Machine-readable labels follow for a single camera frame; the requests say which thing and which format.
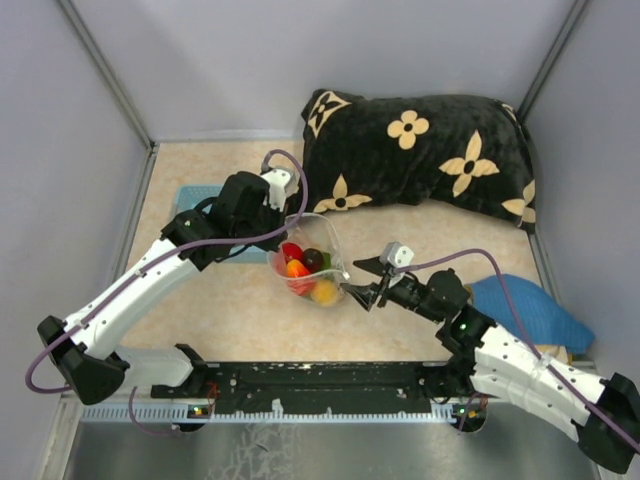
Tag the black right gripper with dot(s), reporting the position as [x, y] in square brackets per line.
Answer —
[367, 293]

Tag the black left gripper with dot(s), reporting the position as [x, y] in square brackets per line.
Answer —
[277, 216]

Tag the yellow orange toy fruit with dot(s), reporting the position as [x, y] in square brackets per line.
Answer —
[324, 292]

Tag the green orange toy mango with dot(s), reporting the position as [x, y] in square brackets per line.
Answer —
[327, 266]

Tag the dark red toy fruit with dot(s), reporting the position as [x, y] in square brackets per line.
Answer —
[313, 259]

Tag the red toy apple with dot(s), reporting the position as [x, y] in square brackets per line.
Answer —
[291, 251]

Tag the clear dotted zip top bag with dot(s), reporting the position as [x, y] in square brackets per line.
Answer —
[312, 231]

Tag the orange toy orange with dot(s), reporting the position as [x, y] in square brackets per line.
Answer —
[301, 287]

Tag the red yellow toy pepper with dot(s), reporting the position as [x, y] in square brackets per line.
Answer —
[296, 269]

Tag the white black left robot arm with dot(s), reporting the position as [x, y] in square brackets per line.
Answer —
[85, 347]

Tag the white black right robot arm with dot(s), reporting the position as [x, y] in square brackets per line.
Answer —
[600, 414]

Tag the blue cloth bag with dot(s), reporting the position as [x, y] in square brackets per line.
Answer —
[545, 321]

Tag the black pillow with cream flowers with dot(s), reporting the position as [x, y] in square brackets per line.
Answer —
[468, 151]

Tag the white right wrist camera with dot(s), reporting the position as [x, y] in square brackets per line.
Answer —
[396, 257]

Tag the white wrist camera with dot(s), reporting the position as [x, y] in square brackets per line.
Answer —
[396, 257]
[282, 184]

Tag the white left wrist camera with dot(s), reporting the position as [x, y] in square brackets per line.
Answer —
[282, 184]

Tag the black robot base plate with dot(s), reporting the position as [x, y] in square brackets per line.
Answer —
[318, 388]

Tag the white slotted cable duct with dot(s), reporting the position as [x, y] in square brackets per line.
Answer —
[186, 414]

